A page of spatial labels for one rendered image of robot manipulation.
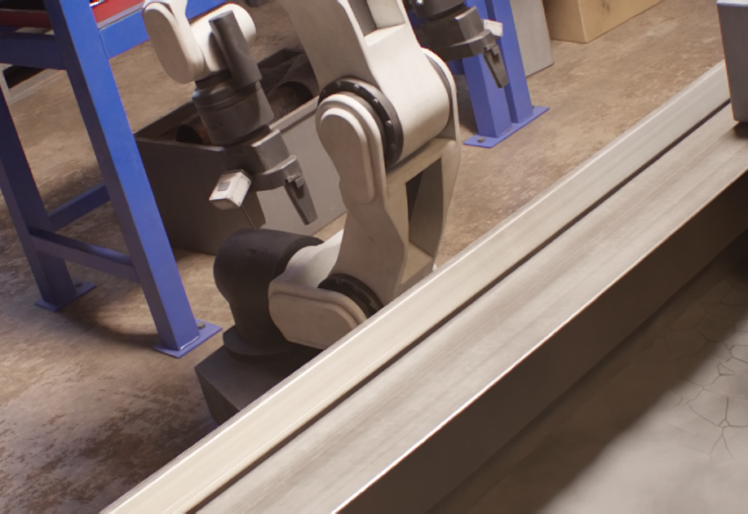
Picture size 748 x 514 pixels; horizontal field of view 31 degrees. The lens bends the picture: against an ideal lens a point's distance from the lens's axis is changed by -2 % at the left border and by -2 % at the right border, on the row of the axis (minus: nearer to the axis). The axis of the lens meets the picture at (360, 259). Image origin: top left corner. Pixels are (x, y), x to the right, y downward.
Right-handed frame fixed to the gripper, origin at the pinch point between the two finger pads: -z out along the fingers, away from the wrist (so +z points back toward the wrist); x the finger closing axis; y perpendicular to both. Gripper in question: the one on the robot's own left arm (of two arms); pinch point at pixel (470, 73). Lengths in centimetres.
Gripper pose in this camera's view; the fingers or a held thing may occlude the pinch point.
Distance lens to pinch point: 210.2
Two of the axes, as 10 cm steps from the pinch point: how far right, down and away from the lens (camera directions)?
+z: -3.8, -8.8, -3.0
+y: 6.3, -4.8, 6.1
